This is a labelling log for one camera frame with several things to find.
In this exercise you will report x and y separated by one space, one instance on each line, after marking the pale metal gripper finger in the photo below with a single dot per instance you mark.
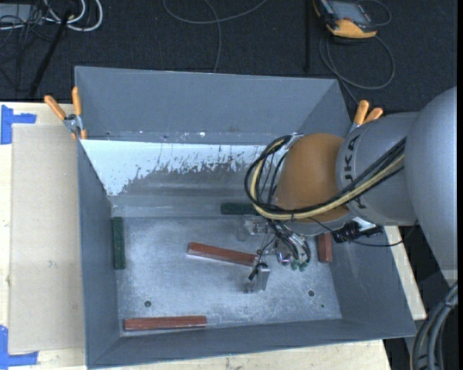
261 280
254 228

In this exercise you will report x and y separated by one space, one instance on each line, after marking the dark green flat block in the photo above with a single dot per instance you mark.
119 243
237 208

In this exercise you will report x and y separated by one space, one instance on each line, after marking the red-brown flat block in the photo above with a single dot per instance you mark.
325 248
220 253
165 323

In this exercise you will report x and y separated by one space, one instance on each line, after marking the grey metal bin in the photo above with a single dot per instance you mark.
200 102

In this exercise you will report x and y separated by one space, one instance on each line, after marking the pale flat board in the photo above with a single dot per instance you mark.
46 237

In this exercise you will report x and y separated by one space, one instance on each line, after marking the black cylinder on white bracket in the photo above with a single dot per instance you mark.
351 233

